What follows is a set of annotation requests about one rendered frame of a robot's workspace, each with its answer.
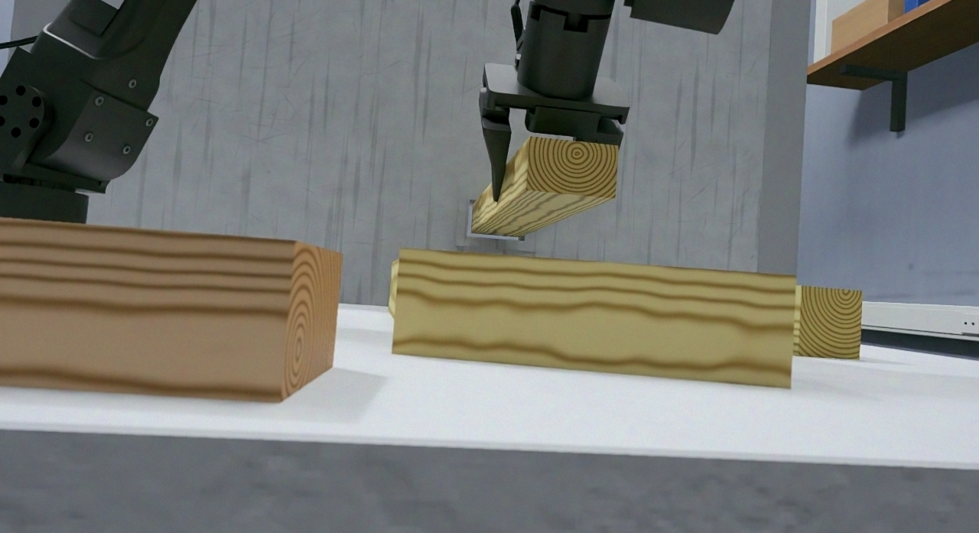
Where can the grey panel wall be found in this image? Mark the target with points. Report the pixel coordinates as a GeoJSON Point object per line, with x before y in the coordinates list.
{"type": "Point", "coordinates": [352, 125]}

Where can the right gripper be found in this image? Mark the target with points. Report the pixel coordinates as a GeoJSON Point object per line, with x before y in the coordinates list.
{"type": "Point", "coordinates": [553, 80]}

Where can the long wooden board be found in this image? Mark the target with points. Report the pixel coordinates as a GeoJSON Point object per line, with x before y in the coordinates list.
{"type": "Point", "coordinates": [546, 181]}

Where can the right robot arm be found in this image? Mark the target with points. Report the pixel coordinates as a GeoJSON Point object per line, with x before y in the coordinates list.
{"type": "Point", "coordinates": [74, 109]}

